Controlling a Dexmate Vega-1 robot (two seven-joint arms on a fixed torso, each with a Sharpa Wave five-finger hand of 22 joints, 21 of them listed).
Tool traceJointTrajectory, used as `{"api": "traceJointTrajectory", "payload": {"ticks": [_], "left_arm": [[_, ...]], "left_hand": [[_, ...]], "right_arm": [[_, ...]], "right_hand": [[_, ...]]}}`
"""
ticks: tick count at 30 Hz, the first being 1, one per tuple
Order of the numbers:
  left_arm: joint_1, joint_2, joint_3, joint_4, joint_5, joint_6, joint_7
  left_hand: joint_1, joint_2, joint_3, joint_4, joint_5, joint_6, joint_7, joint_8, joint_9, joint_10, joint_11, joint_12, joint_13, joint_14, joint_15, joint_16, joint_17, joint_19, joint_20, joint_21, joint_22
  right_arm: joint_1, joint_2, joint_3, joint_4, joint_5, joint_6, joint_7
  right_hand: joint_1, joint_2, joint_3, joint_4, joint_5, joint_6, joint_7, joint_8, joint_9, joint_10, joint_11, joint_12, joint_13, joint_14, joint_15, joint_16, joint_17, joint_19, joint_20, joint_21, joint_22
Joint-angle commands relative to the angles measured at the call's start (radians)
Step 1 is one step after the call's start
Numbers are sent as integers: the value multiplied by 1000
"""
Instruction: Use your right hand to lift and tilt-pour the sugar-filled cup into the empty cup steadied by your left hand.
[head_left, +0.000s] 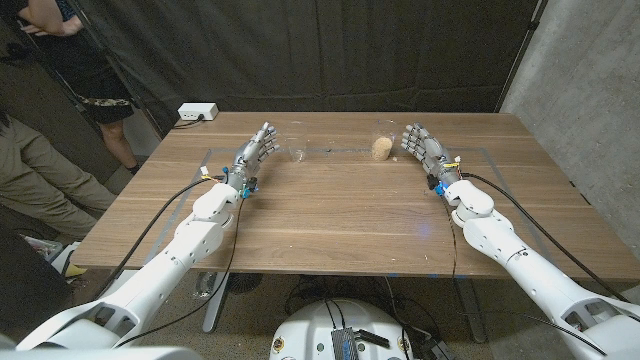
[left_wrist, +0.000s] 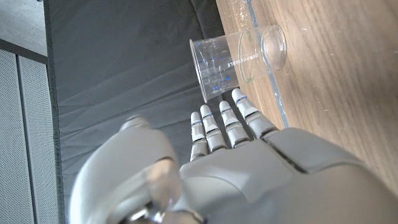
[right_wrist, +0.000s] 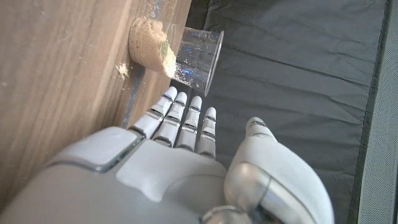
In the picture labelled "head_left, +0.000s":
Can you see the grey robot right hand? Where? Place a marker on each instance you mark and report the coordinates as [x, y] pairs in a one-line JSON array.
[[432, 152]]

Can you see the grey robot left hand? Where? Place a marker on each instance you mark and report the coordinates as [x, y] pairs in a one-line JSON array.
[[247, 160]]

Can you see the clear cup with brown sugar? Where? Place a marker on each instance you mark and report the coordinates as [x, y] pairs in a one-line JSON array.
[[381, 149]]

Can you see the clear plastic cup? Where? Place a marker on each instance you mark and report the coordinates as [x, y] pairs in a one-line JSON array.
[[299, 155]]

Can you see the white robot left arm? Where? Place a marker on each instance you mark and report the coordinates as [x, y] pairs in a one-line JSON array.
[[190, 240]]

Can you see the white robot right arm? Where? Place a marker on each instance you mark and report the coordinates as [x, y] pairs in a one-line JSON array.
[[500, 235]]

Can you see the white power strip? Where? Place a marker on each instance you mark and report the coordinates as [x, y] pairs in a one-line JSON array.
[[197, 111]]

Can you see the round black floor fan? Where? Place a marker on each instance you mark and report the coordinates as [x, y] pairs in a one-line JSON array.
[[245, 282]]

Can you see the black backdrop curtain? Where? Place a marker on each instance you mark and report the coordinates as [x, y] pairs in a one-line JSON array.
[[325, 50]]

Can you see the white table leg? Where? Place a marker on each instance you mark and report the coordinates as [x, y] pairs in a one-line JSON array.
[[216, 305]]

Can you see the grey table leg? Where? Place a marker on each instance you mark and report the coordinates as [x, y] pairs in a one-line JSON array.
[[472, 312]]

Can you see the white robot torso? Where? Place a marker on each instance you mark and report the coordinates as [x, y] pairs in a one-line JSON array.
[[310, 330]]

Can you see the person in black shorts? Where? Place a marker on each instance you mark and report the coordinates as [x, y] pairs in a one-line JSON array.
[[85, 65]]

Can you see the black power adapter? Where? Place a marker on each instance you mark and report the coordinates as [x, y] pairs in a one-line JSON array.
[[440, 350]]

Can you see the grey finned module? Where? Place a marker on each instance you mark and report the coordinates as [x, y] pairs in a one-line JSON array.
[[345, 345]]

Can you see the person in khaki trousers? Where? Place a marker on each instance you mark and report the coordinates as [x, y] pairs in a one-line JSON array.
[[30, 170]]

